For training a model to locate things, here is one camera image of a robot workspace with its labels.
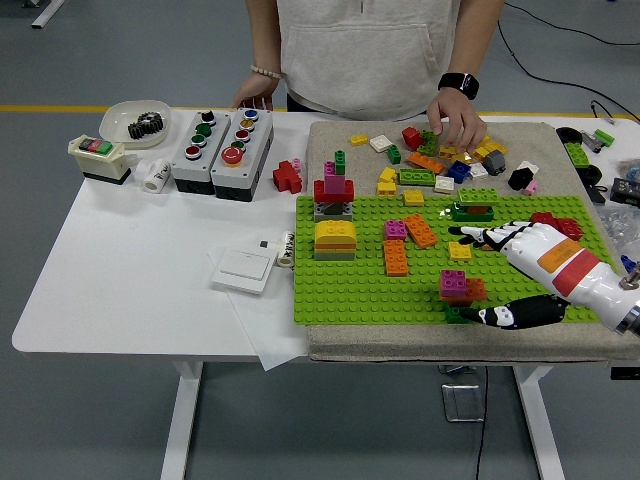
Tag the grey emergency-stop control box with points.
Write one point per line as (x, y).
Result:
(230, 175)

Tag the black box yellow marks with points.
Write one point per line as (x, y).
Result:
(625, 190)

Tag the grey four-button control box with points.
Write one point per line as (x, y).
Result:
(187, 167)

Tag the person's left forearm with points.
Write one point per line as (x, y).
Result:
(472, 40)

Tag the clear plastic bag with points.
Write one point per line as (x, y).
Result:
(620, 225)

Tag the white plastic bowl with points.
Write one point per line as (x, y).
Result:
(117, 122)

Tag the grey curved brick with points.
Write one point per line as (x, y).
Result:
(494, 162)

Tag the red wide brick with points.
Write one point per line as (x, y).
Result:
(320, 191)

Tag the small magenta brick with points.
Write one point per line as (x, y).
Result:
(329, 168)

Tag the orange long brick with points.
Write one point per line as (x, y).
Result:
(395, 257)
(476, 289)
(426, 162)
(421, 231)

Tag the person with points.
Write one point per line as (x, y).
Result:
(360, 60)

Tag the blue square brick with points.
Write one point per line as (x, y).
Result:
(457, 172)

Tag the person's left hand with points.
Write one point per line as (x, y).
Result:
(460, 112)

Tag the small pink brick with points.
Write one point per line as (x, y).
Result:
(531, 188)
(297, 164)

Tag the white table leg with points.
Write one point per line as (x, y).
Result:
(182, 425)
(537, 425)

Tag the black wristwatch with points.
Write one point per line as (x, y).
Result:
(459, 84)

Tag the white furniture foot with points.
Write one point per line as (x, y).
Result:
(47, 12)

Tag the dark green frame brick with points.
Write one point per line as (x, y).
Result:
(460, 215)

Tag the yellow small brick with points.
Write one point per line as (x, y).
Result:
(358, 140)

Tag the pink square brick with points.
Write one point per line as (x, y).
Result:
(334, 184)

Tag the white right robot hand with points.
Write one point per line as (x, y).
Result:
(560, 260)

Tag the dark green small brick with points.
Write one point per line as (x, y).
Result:
(394, 155)

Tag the small blue piece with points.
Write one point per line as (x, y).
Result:
(628, 263)

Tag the black table control panel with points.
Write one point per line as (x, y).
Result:
(625, 374)

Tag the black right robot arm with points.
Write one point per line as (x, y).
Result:
(634, 320)

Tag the white square brick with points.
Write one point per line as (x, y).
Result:
(444, 185)
(530, 167)
(381, 143)
(478, 171)

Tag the black metal gear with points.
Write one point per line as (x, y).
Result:
(145, 126)

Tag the silver floor outlet box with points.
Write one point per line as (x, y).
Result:
(462, 402)

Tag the black brick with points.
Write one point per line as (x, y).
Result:
(519, 179)

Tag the black fob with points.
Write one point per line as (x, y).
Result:
(596, 193)

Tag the white wall switch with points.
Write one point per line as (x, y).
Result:
(242, 270)

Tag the lime small brick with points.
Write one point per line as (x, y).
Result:
(604, 136)

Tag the red cross-shaped brick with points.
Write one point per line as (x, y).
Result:
(286, 176)

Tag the red square brick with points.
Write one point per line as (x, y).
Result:
(411, 138)

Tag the white labelled cylinder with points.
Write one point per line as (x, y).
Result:
(286, 250)

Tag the yellow orange grey brick stack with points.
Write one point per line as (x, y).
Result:
(334, 230)

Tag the person's right forearm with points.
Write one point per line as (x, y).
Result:
(262, 35)

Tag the dark green narrow brick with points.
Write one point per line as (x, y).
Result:
(340, 162)

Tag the bag of blue parts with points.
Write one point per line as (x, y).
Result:
(631, 169)

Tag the lime long brick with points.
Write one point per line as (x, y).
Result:
(416, 177)
(576, 154)
(479, 197)

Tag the brown square brick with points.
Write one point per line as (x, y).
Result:
(460, 302)

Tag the cream red-green switch box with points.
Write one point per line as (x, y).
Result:
(100, 162)

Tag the white pipe fitting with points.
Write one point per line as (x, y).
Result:
(157, 177)

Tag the magenta square brick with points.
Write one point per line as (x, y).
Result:
(394, 230)
(453, 282)

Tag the red sloped brick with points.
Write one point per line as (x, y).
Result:
(544, 218)

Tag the lime green studded baseplate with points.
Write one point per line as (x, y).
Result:
(350, 290)

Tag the grey arch brick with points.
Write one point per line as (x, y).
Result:
(321, 214)

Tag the person's right hand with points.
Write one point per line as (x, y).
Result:
(255, 92)

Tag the clear plastic piece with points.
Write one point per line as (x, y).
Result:
(590, 143)

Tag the small white grey cube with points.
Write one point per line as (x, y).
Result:
(264, 245)

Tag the white paper sheet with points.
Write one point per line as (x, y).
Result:
(270, 330)

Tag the grey-brown mat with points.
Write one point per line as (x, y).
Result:
(325, 135)

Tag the yellow square brick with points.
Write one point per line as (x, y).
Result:
(460, 251)
(414, 197)

